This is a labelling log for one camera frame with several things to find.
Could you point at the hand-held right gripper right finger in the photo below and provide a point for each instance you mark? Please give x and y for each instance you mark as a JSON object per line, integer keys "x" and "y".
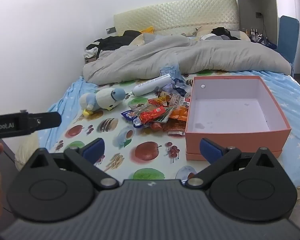
{"x": 211, "y": 150}

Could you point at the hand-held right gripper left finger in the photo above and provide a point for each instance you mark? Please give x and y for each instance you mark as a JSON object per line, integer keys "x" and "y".
{"x": 93, "y": 148}

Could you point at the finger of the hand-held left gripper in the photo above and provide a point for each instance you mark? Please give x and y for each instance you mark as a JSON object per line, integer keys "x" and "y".
{"x": 46, "y": 121}

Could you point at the pink cardboard box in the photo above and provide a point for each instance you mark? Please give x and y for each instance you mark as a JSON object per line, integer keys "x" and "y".
{"x": 252, "y": 140}

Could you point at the blue snack packet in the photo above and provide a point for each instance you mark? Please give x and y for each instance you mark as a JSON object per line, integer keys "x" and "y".
{"x": 127, "y": 115}

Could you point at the green red snack packet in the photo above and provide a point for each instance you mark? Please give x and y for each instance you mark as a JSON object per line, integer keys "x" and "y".
{"x": 168, "y": 113}

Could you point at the amber clear snack packet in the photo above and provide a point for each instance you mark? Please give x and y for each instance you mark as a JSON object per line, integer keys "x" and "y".
{"x": 168, "y": 97}

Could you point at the fruit printed mat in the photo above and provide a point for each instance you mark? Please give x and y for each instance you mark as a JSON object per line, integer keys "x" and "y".
{"x": 107, "y": 140}

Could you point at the white fuzzy cushion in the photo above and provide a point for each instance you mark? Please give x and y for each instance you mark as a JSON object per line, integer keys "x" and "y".
{"x": 26, "y": 150}

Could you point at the red gold snack packet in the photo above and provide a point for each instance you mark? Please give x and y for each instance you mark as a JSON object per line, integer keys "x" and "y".
{"x": 175, "y": 128}

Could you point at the orange snack packet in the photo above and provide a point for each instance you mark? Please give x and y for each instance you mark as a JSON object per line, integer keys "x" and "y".
{"x": 180, "y": 112}

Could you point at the penguin plush toy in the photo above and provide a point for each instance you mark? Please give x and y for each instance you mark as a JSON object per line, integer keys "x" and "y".
{"x": 105, "y": 97}

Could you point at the white red small packet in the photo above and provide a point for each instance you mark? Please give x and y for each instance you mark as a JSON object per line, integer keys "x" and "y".
{"x": 185, "y": 101}

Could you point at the dark blue foil wrapper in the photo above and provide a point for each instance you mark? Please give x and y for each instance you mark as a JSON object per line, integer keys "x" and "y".
{"x": 178, "y": 86}

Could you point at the white crumpled cloth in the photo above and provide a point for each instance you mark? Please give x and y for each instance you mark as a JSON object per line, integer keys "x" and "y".
{"x": 90, "y": 52}

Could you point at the white tube bottle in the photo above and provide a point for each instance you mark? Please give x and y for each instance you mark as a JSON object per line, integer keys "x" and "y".
{"x": 150, "y": 85}

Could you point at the crumpled clear blue wrapper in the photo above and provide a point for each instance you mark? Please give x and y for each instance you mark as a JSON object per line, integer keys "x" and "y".
{"x": 170, "y": 68}

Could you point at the grey duvet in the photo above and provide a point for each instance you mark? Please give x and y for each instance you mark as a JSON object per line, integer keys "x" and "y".
{"x": 202, "y": 55}

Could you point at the black clothes pile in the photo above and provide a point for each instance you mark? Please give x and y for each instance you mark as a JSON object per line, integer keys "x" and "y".
{"x": 112, "y": 42}

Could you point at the black garment on pillow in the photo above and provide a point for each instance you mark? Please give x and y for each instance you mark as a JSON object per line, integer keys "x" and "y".
{"x": 223, "y": 32}

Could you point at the beige pillow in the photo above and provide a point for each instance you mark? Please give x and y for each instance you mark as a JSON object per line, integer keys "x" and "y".
{"x": 205, "y": 31}

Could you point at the group of cosmetic bottles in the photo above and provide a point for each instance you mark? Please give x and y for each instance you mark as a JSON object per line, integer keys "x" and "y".
{"x": 255, "y": 36}

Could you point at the yellow cloth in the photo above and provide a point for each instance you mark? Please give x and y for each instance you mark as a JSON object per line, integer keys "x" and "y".
{"x": 147, "y": 30}

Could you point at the blue chair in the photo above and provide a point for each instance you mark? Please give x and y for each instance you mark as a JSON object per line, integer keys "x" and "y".
{"x": 288, "y": 37}

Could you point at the cream quilted headboard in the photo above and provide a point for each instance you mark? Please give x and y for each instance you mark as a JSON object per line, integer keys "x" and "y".
{"x": 177, "y": 15}

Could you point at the grey wall plate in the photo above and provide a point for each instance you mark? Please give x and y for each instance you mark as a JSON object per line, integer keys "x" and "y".
{"x": 110, "y": 30}

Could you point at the black wall charger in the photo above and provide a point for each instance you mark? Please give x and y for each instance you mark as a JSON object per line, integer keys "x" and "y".
{"x": 258, "y": 15}

